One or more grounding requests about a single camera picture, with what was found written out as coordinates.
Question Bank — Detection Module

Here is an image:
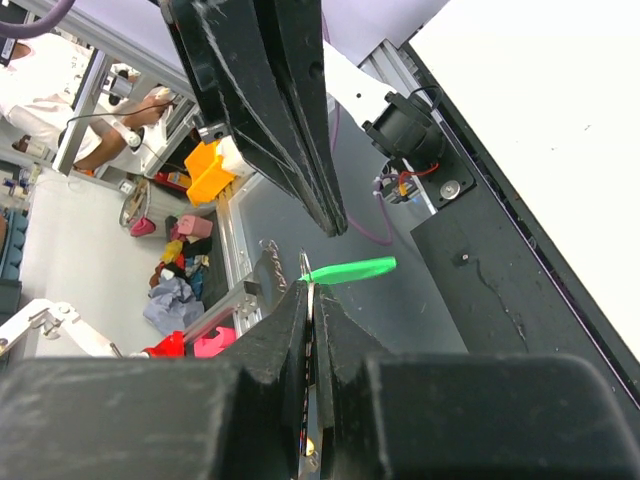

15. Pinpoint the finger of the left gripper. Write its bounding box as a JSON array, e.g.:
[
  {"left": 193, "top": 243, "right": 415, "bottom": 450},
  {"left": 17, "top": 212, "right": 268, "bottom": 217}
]
[
  {"left": 254, "top": 1, "right": 347, "bottom": 236},
  {"left": 159, "top": 0, "right": 336, "bottom": 239}
]

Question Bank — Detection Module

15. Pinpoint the red plastic object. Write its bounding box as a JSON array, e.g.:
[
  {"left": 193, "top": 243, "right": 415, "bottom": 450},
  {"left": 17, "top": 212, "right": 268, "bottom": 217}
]
[{"left": 143, "top": 331, "right": 186, "bottom": 358}]

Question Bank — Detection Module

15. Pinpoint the green key tag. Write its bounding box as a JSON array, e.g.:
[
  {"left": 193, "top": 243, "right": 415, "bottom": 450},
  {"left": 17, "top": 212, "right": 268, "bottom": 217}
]
[{"left": 299, "top": 256, "right": 397, "bottom": 285}]

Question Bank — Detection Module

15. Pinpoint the person in background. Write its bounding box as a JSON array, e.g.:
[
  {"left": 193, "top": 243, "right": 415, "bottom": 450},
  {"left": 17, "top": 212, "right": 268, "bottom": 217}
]
[{"left": 0, "top": 32, "right": 176, "bottom": 174}]

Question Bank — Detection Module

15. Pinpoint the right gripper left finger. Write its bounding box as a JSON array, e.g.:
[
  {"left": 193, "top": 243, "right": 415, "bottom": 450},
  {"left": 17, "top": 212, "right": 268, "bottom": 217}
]
[{"left": 1, "top": 282, "right": 308, "bottom": 479}]

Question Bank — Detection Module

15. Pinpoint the orange plastic bin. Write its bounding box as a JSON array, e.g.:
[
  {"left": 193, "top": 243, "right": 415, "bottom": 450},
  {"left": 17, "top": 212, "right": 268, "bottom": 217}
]
[{"left": 184, "top": 140, "right": 235, "bottom": 207}]

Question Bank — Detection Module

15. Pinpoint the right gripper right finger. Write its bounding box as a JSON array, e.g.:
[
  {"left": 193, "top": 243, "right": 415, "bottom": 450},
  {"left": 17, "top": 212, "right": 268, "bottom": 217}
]
[{"left": 313, "top": 286, "right": 639, "bottom": 479}]

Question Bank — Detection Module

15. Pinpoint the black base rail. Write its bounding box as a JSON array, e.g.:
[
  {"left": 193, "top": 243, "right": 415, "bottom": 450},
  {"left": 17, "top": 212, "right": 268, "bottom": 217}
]
[{"left": 385, "top": 46, "right": 639, "bottom": 408}]

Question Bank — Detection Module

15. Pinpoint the silver key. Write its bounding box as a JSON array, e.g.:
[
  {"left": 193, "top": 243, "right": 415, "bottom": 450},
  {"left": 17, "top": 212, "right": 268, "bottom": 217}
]
[{"left": 299, "top": 280, "right": 315, "bottom": 456}]

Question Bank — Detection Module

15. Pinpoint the pink plastic object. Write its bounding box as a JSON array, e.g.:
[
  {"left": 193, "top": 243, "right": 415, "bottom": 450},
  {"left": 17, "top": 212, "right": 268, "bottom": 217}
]
[{"left": 193, "top": 327, "right": 237, "bottom": 358}]

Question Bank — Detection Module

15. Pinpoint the pile of colourful cloths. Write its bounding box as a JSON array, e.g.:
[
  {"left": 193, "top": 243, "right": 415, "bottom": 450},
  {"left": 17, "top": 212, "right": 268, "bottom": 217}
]
[{"left": 143, "top": 215, "right": 214, "bottom": 336}]

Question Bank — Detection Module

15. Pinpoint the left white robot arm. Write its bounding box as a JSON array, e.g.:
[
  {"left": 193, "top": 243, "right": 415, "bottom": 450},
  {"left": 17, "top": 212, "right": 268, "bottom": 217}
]
[{"left": 159, "top": 1, "right": 434, "bottom": 237}]

